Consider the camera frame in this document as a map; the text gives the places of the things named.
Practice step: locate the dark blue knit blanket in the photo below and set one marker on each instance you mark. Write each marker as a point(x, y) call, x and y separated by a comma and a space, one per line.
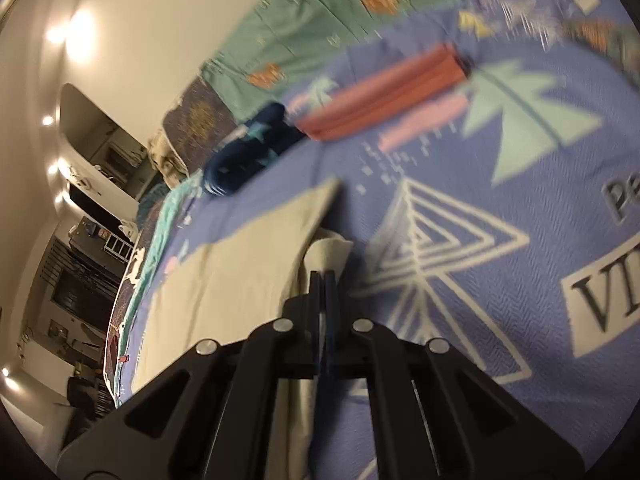
point(152, 200)

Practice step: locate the beige crumpled cloth pile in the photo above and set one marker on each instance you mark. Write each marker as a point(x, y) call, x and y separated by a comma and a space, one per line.
point(167, 160)

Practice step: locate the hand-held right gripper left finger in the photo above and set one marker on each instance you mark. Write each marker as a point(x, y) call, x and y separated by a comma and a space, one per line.
point(316, 310)

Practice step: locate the ceiling spotlight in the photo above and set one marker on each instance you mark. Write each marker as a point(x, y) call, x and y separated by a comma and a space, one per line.
point(5, 371)

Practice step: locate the beige t-shirt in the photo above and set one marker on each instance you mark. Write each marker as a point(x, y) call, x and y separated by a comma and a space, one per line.
point(240, 270)

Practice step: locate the white ladder rack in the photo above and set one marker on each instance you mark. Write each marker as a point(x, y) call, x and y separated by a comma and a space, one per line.
point(117, 247)

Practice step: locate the dark shelving unit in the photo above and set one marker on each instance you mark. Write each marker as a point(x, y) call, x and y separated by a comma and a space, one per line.
point(75, 285)

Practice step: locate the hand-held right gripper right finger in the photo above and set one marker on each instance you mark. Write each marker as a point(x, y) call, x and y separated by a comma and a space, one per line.
point(331, 320)

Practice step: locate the purple printed bed cover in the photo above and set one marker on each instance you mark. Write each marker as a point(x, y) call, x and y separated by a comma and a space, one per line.
point(500, 210)

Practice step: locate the pink folded cloth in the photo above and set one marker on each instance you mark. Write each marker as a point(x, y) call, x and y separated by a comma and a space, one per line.
point(390, 95)

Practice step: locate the teal heart print sheet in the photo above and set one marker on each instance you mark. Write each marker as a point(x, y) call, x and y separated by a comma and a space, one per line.
point(310, 15)

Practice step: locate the navy star print blanket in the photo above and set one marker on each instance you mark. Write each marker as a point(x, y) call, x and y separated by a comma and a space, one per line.
point(240, 160)

